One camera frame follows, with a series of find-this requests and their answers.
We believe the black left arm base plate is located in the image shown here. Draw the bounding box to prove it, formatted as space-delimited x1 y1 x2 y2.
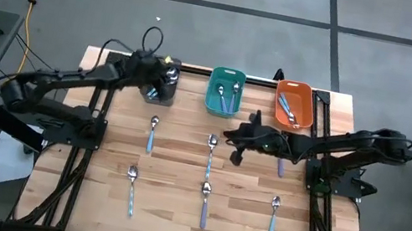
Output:
31 106 109 152

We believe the teal plastic bin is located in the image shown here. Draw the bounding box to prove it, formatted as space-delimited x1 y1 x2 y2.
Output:
201 64 249 121

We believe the spoon with lavender handle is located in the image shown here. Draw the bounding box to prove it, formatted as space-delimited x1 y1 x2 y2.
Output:
227 80 243 116
275 157 287 178
194 181 214 231
213 85 233 115

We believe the black aluminium table frame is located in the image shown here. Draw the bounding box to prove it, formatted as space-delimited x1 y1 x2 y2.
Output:
6 37 395 231

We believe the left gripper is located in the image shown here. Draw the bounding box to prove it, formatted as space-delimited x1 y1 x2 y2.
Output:
121 49 181 102

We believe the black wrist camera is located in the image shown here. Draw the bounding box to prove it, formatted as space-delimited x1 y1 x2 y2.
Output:
131 48 161 74
256 136 286 159

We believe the black bar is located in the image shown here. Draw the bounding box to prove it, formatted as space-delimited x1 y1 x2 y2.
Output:
0 95 52 155

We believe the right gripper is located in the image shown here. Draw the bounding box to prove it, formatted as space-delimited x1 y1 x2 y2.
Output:
217 104 286 173

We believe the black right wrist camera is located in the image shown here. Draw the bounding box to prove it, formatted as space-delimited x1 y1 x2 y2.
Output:
256 136 286 159

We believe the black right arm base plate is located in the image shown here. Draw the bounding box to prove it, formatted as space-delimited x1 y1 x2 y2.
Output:
301 157 383 205

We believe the small black table clamp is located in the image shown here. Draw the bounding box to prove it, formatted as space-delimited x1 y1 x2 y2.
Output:
272 67 287 83

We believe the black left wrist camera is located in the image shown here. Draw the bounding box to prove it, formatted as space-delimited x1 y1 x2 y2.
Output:
131 48 161 74

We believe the orange plastic bin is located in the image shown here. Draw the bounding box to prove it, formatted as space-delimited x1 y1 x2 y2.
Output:
269 77 321 136

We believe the spoon with light blue handle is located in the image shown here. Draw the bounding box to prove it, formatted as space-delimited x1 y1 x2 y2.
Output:
272 96 301 126
266 194 282 231
144 115 161 155
275 92 301 124

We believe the black left camera cable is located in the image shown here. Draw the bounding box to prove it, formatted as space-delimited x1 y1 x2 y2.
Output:
139 24 166 57

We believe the white paper sheet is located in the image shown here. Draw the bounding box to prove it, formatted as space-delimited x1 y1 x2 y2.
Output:
0 119 46 192

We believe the spoon with patterned blue handle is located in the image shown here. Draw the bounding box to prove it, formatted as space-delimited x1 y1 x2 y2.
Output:
201 133 220 182
147 63 180 100
148 72 179 102
120 164 142 218

